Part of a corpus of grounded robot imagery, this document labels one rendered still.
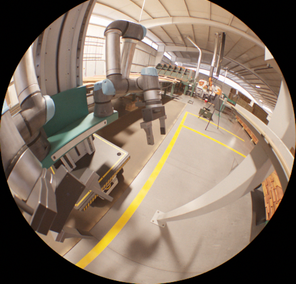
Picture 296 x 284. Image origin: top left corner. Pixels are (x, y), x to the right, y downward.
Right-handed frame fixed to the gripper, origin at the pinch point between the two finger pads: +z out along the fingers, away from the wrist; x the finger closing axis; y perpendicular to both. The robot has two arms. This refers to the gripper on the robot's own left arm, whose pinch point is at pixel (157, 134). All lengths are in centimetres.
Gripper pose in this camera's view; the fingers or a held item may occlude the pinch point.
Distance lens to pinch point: 45.2
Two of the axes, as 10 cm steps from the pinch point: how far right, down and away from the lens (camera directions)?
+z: 1.4, 9.4, 3.2
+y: 8.4, 0.6, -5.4
